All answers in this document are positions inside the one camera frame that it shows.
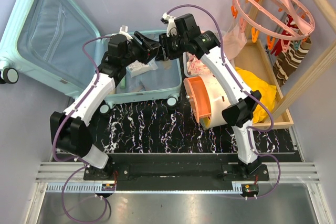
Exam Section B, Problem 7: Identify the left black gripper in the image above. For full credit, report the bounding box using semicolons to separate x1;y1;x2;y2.
122;31;158;67

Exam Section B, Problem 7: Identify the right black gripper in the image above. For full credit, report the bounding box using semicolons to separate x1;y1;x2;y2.
155;32;187;62

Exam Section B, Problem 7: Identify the cream pink-print cloth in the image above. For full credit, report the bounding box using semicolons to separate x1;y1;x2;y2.
186;52;211;76

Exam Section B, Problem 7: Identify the white round drum box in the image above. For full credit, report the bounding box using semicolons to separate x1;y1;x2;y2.
183;74;230;129

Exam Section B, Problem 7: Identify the light blue hard-shell suitcase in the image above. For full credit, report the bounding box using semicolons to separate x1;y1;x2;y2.
1;0;182;107

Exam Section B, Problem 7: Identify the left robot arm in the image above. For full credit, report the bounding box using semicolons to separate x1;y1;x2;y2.
50;31;161;180

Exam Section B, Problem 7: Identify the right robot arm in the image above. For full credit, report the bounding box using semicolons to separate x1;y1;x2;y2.
155;13;261;180

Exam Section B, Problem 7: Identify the white toiletry pack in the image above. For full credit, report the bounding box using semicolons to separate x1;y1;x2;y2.
126;59;158;78

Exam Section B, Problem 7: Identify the white perforated plastic basket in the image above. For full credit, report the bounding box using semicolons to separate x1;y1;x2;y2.
183;52;192;78

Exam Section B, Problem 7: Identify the pale green tube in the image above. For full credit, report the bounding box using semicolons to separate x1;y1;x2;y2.
119;76;127;90

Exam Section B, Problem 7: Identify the black marble pattern mat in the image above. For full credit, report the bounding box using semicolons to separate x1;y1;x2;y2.
89;84;299;156

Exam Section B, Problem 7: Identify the translucent pink plastic bag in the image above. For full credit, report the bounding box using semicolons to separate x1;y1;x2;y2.
223;22;247;60

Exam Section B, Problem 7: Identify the wooden tray base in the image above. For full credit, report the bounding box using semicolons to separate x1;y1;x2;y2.
234;39;293;130

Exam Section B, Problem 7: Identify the yellow cloth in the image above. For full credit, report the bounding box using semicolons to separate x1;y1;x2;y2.
235;67;277;124

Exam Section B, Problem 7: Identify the red cloth item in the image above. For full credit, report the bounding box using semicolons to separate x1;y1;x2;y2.
271;14;299;56

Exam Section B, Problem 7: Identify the pink round clip hanger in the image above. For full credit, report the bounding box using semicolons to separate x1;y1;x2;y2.
233;0;315;41

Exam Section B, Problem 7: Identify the brown striped cloth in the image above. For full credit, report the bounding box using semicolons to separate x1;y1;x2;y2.
273;37;312;87

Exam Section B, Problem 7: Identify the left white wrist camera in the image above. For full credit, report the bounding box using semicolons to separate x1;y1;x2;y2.
119;25;133;40

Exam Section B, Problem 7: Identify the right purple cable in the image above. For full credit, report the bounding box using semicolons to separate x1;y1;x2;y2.
166;4;281;200

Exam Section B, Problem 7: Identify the purple cable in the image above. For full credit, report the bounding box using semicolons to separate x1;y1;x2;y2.
51;36;112;222
166;4;281;200

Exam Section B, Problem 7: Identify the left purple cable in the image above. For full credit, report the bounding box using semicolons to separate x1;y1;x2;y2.
51;36;112;222

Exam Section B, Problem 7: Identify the wooden hanger rack frame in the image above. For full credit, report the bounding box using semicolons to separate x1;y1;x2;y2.
246;0;336;123

